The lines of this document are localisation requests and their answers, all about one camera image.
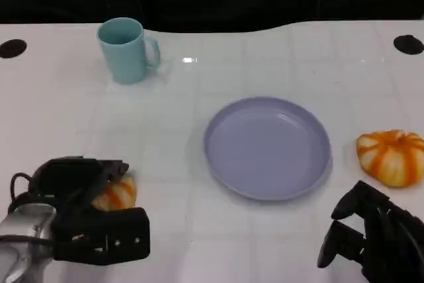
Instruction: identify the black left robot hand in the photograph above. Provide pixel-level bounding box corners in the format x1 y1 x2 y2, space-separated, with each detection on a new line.
31 155 131 213

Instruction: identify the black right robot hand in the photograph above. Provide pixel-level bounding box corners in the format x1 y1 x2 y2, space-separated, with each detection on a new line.
317 180 424 283

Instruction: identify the orange and white bread roll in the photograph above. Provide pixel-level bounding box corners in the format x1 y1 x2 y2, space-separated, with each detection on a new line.
356 129 424 188
91 172 137 211

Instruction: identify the pale green mug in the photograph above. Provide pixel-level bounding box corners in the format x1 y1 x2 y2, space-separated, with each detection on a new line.
96 17 162 85

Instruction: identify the lilac plate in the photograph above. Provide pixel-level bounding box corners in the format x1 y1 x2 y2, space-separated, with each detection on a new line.
203 96 333 202

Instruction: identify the black looped wrist cable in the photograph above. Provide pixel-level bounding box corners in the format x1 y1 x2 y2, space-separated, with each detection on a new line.
9 172 38 213

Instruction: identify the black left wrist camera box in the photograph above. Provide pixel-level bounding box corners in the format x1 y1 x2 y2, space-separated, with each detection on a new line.
52 207 151 266

